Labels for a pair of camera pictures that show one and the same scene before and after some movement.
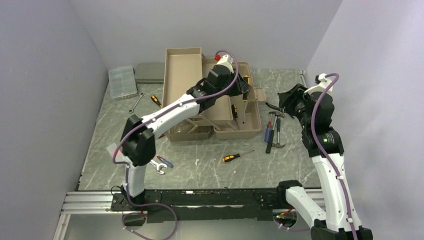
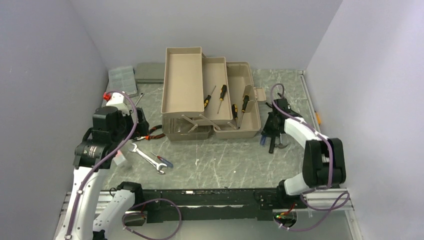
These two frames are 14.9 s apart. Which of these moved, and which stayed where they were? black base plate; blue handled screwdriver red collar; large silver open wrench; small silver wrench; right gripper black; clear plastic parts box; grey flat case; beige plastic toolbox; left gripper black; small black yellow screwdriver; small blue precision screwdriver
Moved: right gripper black; left gripper black; small black yellow screwdriver; blue handled screwdriver red collar
Stayed: small blue precision screwdriver; black base plate; grey flat case; small silver wrench; large silver open wrench; clear plastic parts box; beige plastic toolbox
